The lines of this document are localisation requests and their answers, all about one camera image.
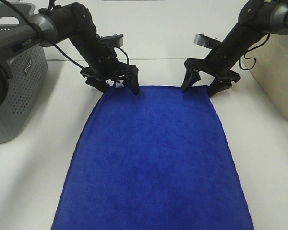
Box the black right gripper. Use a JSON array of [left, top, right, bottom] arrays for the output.
[[181, 45, 241, 97]]

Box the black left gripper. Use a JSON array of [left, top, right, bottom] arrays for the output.
[[80, 45, 140, 95]]

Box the grey perforated plastic basket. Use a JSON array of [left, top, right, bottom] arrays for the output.
[[0, 3, 48, 143]]

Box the blue microfibre towel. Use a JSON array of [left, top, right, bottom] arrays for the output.
[[51, 86, 253, 230]]

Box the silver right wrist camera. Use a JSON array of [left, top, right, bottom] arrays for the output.
[[194, 34, 221, 49]]

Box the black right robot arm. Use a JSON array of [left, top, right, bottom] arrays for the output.
[[181, 0, 288, 96]]

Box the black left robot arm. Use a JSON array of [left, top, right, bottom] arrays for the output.
[[0, 0, 140, 105]]

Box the beige storage box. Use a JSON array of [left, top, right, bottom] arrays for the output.
[[242, 34, 288, 120]]

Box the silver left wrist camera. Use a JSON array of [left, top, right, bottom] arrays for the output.
[[101, 34, 124, 47]]

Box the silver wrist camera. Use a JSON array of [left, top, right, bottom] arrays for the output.
[[101, 34, 124, 47], [194, 34, 221, 49]]

